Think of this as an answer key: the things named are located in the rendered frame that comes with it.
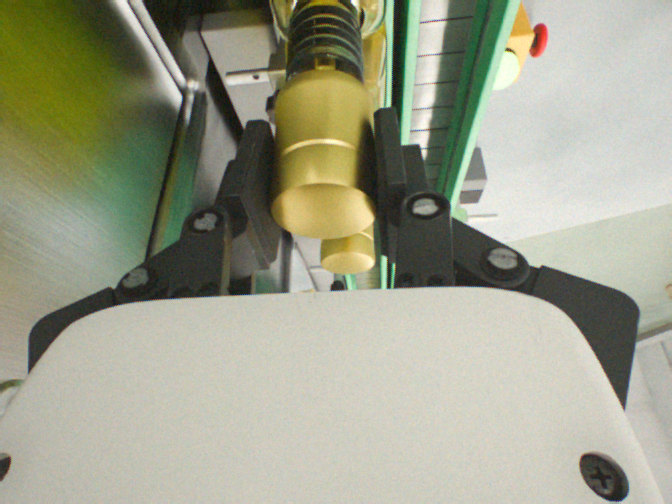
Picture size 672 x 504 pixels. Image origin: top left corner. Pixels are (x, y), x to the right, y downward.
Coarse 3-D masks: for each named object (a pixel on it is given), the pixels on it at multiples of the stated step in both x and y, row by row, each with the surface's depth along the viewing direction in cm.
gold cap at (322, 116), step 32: (288, 96) 12; (320, 96) 12; (352, 96) 12; (288, 128) 12; (320, 128) 11; (352, 128) 11; (288, 160) 11; (320, 160) 11; (352, 160) 11; (288, 192) 11; (320, 192) 11; (352, 192) 11; (288, 224) 12; (320, 224) 12; (352, 224) 12
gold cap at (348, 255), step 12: (372, 228) 24; (324, 240) 23; (336, 240) 23; (348, 240) 22; (360, 240) 23; (372, 240) 24; (324, 252) 23; (336, 252) 22; (348, 252) 22; (360, 252) 22; (372, 252) 23; (324, 264) 23; (336, 264) 23; (348, 264) 23; (360, 264) 23; (372, 264) 24
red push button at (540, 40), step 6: (540, 24) 49; (534, 30) 50; (540, 30) 49; (546, 30) 48; (534, 36) 50; (540, 36) 49; (546, 36) 48; (534, 42) 50; (540, 42) 49; (546, 42) 49; (534, 48) 50; (540, 48) 49; (534, 54) 51; (540, 54) 50
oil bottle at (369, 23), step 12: (276, 0) 16; (288, 0) 16; (360, 0) 16; (372, 0) 16; (384, 0) 17; (276, 12) 17; (288, 12) 17; (360, 12) 16; (372, 12) 17; (384, 12) 18; (276, 24) 18; (288, 24) 17; (360, 24) 17; (372, 24) 17
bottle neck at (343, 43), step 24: (312, 0) 14; (336, 0) 14; (312, 24) 14; (336, 24) 14; (288, 48) 14; (312, 48) 13; (336, 48) 13; (360, 48) 14; (288, 72) 14; (360, 72) 14
